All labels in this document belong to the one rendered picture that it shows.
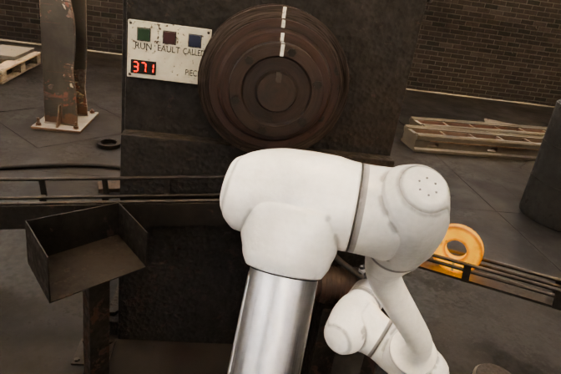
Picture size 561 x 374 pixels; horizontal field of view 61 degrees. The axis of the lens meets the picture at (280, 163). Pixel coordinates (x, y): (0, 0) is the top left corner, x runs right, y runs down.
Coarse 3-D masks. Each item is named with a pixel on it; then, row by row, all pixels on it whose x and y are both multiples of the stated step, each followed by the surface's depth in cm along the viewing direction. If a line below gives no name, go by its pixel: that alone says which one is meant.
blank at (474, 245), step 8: (456, 224) 146; (448, 232) 146; (456, 232) 144; (464, 232) 143; (472, 232) 143; (448, 240) 146; (464, 240) 144; (472, 240) 143; (480, 240) 143; (440, 248) 148; (472, 248) 143; (480, 248) 142; (448, 256) 148; (456, 256) 149; (464, 256) 145; (472, 256) 144; (480, 256) 142; (456, 264) 147; (456, 272) 148
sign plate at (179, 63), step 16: (128, 32) 149; (160, 32) 150; (176, 32) 150; (192, 32) 150; (208, 32) 151; (128, 48) 151; (144, 48) 151; (160, 48) 152; (176, 48) 152; (192, 48) 152; (128, 64) 153; (144, 64) 153; (160, 64) 153; (176, 64) 154; (192, 64) 154; (176, 80) 156; (192, 80) 156
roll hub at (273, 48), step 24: (264, 48) 133; (288, 48) 134; (240, 72) 135; (264, 72) 136; (288, 72) 137; (312, 72) 137; (240, 96) 138; (264, 96) 137; (288, 96) 138; (312, 96) 139; (240, 120) 140; (264, 120) 142; (288, 120) 143
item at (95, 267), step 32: (32, 224) 130; (64, 224) 136; (96, 224) 143; (128, 224) 141; (32, 256) 128; (64, 256) 137; (96, 256) 138; (128, 256) 139; (64, 288) 125; (96, 288) 135; (96, 320) 140; (96, 352) 144
